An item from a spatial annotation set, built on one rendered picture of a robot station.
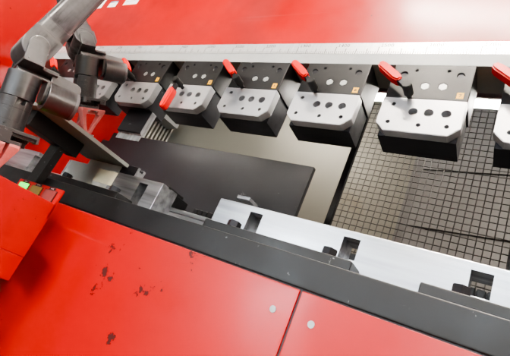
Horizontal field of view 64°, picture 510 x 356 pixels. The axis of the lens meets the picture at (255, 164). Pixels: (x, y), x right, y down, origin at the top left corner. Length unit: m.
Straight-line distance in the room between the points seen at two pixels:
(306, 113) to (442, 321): 0.50
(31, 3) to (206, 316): 1.66
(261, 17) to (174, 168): 0.84
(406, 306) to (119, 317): 0.45
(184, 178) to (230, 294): 1.13
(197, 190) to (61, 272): 0.86
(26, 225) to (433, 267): 0.69
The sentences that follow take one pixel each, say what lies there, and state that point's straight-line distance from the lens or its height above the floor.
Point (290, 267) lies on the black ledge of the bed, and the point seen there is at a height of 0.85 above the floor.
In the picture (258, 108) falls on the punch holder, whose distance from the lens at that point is 0.95.
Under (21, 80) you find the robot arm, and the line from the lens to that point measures 0.84.
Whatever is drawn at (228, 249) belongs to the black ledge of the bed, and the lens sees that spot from 0.67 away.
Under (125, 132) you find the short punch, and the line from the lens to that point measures 1.24.
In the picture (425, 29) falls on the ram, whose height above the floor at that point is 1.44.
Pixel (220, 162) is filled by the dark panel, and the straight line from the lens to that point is 1.67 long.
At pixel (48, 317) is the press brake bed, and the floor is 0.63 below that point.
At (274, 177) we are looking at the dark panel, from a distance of 1.51.
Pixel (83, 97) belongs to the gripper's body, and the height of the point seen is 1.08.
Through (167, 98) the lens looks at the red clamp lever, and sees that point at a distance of 1.09.
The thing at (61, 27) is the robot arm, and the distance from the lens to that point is 0.90.
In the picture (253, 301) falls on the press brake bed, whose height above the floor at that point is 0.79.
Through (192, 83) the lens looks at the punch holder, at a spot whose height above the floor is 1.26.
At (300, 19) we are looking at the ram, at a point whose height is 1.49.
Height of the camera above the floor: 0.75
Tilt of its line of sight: 21 degrees up
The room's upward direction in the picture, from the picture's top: 25 degrees clockwise
